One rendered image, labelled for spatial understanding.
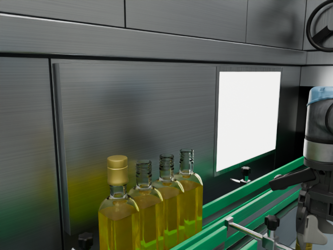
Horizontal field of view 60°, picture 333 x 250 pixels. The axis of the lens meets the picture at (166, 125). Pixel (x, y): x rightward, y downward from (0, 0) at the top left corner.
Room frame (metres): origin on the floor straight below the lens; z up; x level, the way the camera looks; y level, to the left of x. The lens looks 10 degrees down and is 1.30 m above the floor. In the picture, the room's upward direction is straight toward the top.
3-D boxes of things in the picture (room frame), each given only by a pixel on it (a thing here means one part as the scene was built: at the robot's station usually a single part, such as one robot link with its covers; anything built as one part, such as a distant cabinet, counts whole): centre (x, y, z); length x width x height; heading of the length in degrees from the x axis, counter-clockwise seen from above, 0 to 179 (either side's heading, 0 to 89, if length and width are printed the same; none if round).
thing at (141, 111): (0.85, -0.12, 1.15); 0.90 x 0.03 x 0.34; 134
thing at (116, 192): (0.47, 0.08, 1.12); 0.03 x 0.03 x 0.05
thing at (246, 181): (0.88, -0.23, 0.94); 0.07 x 0.04 x 0.13; 44
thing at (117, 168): (0.47, 0.08, 1.14); 0.04 x 0.04 x 0.04
